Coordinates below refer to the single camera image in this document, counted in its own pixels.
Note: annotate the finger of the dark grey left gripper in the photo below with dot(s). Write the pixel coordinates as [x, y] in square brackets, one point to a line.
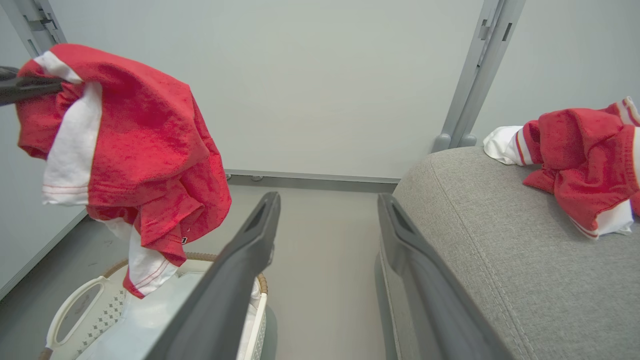
[7, 73]
[30, 90]

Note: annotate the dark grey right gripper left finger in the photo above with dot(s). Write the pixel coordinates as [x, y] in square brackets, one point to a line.
[225, 300]

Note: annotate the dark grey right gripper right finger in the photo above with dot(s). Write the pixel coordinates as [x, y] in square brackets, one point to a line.
[425, 300]

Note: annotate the red jersey with white panels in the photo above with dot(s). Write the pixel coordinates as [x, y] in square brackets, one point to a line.
[145, 130]

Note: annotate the red jersey with striped cuffs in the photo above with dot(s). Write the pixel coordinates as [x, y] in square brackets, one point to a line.
[580, 150]

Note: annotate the grey fabric sofa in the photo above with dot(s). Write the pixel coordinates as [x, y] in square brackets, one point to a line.
[525, 260]

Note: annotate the white laundry basket, wicker rim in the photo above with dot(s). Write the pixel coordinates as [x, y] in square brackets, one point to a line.
[75, 310]

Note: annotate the grey partition corner post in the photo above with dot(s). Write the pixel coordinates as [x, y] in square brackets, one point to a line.
[40, 25]

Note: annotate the grey partition bottom rail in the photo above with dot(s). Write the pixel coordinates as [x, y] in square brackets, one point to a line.
[310, 177]

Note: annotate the grey metal partition post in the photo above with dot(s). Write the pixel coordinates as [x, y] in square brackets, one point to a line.
[467, 140]
[442, 142]

